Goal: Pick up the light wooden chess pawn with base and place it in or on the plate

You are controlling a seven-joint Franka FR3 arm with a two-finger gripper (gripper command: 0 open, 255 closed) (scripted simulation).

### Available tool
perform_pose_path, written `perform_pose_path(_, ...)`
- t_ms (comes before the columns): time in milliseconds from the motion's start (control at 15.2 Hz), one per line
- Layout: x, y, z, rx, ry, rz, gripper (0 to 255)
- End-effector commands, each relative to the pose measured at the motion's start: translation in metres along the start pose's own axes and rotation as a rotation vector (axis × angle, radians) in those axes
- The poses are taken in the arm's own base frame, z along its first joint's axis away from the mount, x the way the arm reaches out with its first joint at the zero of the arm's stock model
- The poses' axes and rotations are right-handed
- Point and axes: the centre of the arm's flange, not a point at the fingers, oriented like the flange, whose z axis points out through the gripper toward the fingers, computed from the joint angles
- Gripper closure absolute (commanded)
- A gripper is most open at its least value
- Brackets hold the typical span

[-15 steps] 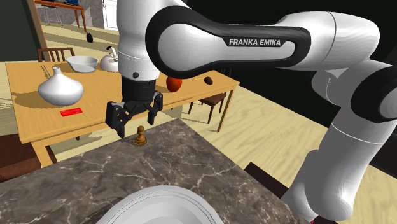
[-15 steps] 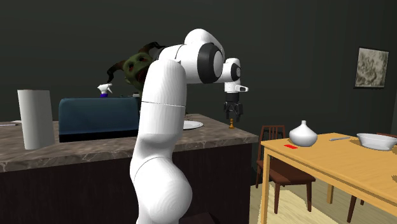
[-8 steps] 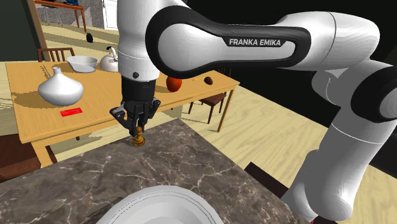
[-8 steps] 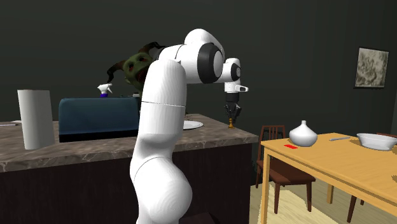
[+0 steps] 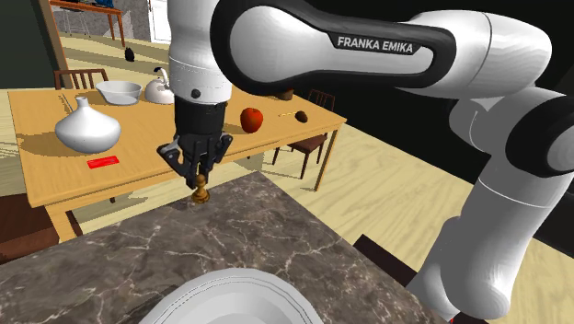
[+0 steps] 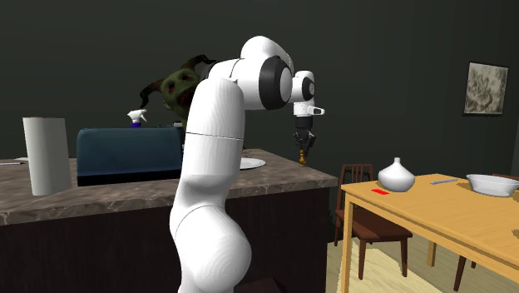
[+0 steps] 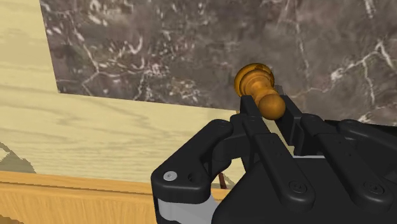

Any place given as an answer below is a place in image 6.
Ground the white plate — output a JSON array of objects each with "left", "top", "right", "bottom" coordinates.
[{"left": 239, "top": 156, "right": 267, "bottom": 171}]

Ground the white round vase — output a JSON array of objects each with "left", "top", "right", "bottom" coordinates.
[{"left": 378, "top": 156, "right": 416, "bottom": 193}]

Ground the green horned monster head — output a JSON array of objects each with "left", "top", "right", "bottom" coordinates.
[{"left": 139, "top": 54, "right": 218, "bottom": 131}]

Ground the light wooden table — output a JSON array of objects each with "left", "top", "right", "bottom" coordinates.
[{"left": 339, "top": 173, "right": 519, "bottom": 293}]

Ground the white spray bottle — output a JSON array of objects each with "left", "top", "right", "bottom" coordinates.
[{"left": 126, "top": 108, "right": 149, "bottom": 129}]

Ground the dark blue box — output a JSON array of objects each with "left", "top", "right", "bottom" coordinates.
[{"left": 76, "top": 127, "right": 185, "bottom": 187}]

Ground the marble top kitchen island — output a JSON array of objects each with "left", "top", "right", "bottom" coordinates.
[{"left": 0, "top": 148, "right": 339, "bottom": 293}]

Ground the white bowl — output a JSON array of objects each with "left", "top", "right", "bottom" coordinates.
[{"left": 466, "top": 173, "right": 519, "bottom": 198}]

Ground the white paper towel roll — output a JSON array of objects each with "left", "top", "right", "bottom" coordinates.
[{"left": 22, "top": 117, "right": 73, "bottom": 197}]

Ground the grey wall picture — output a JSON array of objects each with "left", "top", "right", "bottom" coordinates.
[{"left": 463, "top": 62, "right": 510, "bottom": 117}]

